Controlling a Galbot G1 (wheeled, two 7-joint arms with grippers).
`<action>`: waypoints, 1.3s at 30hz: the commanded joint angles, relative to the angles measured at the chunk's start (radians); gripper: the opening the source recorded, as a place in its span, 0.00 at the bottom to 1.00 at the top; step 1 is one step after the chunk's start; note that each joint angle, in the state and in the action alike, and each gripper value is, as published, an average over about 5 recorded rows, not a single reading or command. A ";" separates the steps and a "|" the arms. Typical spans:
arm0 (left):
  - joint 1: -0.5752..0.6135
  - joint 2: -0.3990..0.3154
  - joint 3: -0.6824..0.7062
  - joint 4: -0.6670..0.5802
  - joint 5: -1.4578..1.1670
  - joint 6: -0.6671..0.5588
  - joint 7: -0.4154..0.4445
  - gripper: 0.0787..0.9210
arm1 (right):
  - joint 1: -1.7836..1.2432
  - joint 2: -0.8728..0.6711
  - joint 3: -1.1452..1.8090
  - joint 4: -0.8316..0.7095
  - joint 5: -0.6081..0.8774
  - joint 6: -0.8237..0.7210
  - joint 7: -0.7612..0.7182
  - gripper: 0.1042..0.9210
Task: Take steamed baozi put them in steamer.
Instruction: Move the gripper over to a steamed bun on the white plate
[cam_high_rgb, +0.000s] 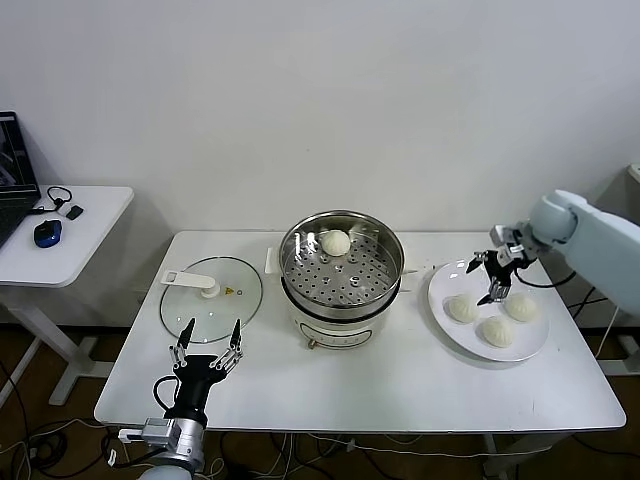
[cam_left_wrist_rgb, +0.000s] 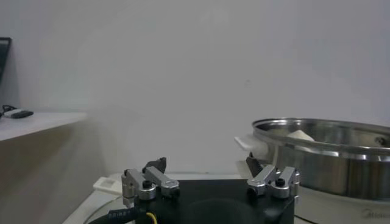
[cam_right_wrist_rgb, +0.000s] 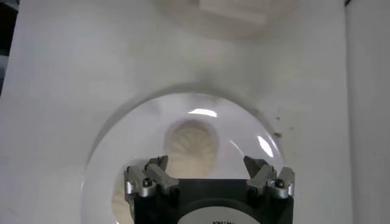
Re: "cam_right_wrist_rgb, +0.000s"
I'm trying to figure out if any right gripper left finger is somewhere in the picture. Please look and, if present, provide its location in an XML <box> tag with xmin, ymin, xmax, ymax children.
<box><xmin>123</xmin><ymin>155</ymin><xmax>180</xmax><ymax>198</ymax></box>

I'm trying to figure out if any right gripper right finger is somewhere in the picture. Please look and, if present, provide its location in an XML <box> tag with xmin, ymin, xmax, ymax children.
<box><xmin>243</xmin><ymin>155</ymin><xmax>296</xmax><ymax>200</ymax></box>

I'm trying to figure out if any white steamed baozi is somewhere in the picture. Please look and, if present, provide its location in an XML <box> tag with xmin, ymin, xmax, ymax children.
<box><xmin>163</xmin><ymin>119</ymin><xmax>219</xmax><ymax>179</ymax></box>

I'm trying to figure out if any white round plate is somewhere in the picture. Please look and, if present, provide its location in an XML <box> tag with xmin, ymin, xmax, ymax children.
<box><xmin>80</xmin><ymin>91</ymin><xmax>286</xmax><ymax>224</ymax></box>

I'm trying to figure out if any white electric cooker base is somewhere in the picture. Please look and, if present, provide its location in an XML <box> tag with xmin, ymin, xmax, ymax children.
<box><xmin>155</xmin><ymin>0</ymin><xmax>302</xmax><ymax>42</ymax></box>

